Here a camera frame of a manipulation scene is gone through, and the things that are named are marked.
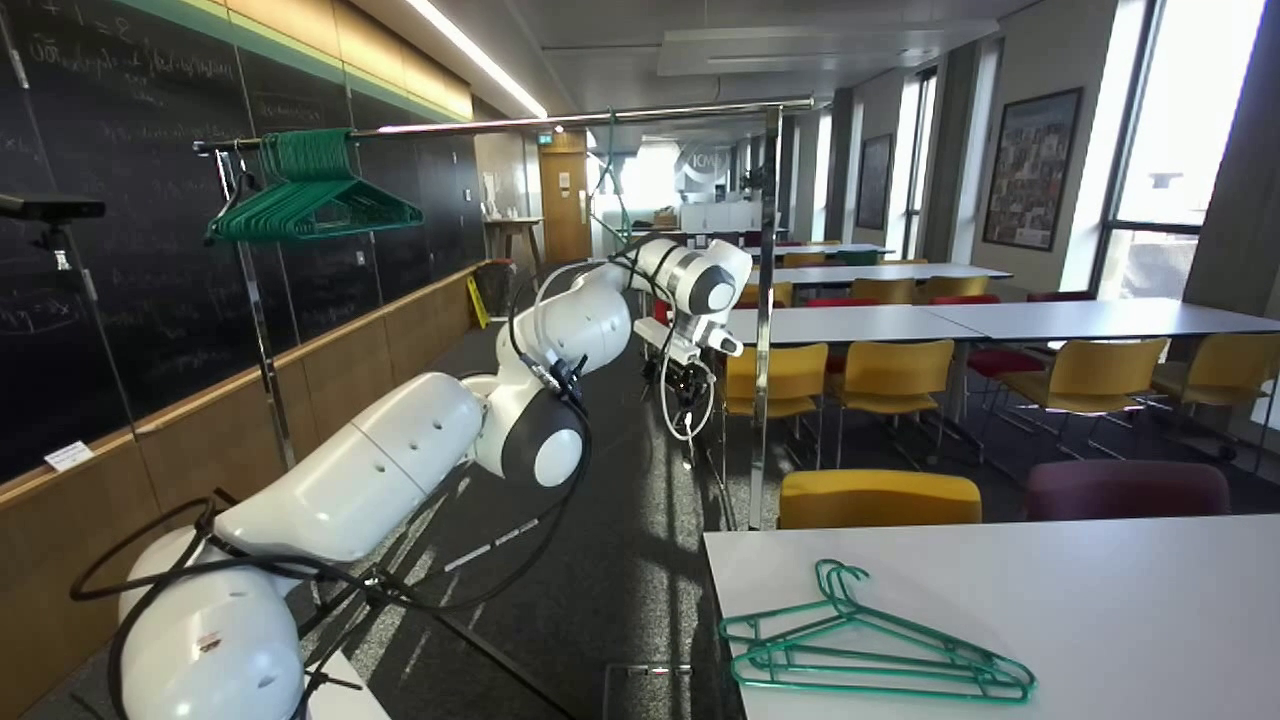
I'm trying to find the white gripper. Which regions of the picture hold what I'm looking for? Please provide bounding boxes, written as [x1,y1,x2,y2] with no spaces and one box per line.
[634,316,744,359]

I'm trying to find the green wire hanger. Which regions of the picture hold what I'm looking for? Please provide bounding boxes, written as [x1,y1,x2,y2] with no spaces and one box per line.
[586,125,638,242]

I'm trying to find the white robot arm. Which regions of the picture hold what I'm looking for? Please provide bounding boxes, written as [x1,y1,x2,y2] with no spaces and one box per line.
[114,242,753,720]

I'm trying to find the yellow chair near table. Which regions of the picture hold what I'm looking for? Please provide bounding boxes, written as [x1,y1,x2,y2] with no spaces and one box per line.
[775,467,983,528]

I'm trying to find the green hangers on table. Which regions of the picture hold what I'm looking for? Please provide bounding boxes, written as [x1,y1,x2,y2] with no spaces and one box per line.
[718,558,1035,704]

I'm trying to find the long white table row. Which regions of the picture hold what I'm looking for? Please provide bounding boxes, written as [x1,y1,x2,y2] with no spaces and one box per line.
[728,299,1280,344]

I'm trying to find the maroon chair near table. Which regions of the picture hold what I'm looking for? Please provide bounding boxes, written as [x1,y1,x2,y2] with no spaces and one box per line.
[1025,461,1231,522]

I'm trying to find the white near table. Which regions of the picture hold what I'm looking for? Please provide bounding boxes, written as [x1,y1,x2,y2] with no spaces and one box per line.
[702,518,1280,720]

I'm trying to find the metal clothes rail stand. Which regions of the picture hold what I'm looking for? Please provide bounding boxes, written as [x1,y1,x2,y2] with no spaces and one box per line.
[217,122,773,558]

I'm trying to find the green hangers on rail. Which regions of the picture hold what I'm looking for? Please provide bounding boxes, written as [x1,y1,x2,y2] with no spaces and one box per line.
[208,127,422,245]

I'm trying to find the framed wall picture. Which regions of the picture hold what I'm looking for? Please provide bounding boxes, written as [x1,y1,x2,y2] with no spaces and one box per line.
[983,88,1083,252]

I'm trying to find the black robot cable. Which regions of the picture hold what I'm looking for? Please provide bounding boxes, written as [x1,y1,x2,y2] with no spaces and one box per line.
[66,252,723,720]

